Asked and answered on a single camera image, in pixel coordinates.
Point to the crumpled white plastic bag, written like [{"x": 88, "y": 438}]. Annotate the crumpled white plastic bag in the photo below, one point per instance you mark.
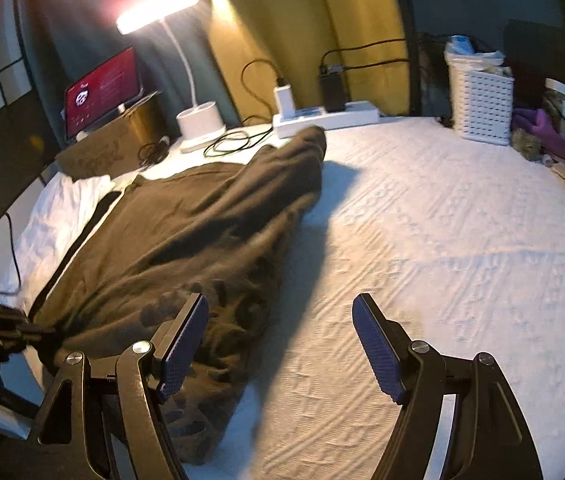
[{"x": 472, "y": 55}]

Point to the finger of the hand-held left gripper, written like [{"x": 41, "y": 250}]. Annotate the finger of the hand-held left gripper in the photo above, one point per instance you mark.
[
  {"x": 17, "y": 335},
  {"x": 5, "y": 316}
]

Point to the jar with white lid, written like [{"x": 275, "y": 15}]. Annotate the jar with white lid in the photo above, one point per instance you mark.
[{"x": 560, "y": 105}]

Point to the white garment with black trim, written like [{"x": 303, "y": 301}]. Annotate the white garment with black trim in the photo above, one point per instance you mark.
[{"x": 57, "y": 220}]

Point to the yellow curtain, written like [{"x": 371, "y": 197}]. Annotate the yellow curtain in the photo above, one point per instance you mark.
[{"x": 287, "y": 25}]

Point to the white desk lamp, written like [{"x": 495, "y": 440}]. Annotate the white desk lamp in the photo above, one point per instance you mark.
[{"x": 201, "y": 122}]

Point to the white power strip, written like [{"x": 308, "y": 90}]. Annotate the white power strip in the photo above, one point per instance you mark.
[{"x": 332, "y": 120}]

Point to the cardboard box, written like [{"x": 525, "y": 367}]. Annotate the cardboard box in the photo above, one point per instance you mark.
[{"x": 112, "y": 152}]

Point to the grey fuzzy object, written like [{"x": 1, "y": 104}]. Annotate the grey fuzzy object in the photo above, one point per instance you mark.
[{"x": 527, "y": 145}]

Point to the black power adapter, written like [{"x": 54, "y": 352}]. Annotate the black power adapter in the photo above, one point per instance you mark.
[{"x": 332, "y": 92}]

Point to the purple cloth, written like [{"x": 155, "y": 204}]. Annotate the purple cloth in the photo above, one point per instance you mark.
[{"x": 547, "y": 130}]

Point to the white textured tablecloth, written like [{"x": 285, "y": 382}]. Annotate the white textured tablecloth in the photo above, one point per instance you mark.
[{"x": 437, "y": 260}]

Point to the brown t-shirt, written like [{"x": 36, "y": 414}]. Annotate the brown t-shirt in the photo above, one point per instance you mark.
[{"x": 187, "y": 220}]

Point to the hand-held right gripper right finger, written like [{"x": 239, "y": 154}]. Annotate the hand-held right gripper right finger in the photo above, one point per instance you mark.
[{"x": 377, "y": 350}]

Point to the white perforated basket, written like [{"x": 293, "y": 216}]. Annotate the white perforated basket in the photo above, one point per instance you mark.
[{"x": 482, "y": 105}]

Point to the tablet with red screen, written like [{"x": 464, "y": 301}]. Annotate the tablet with red screen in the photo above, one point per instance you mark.
[{"x": 102, "y": 92}]

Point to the white charger plug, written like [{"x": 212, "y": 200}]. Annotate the white charger plug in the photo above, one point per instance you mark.
[{"x": 285, "y": 102}]

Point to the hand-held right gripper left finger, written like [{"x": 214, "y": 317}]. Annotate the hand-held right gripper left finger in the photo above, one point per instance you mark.
[{"x": 185, "y": 345}]

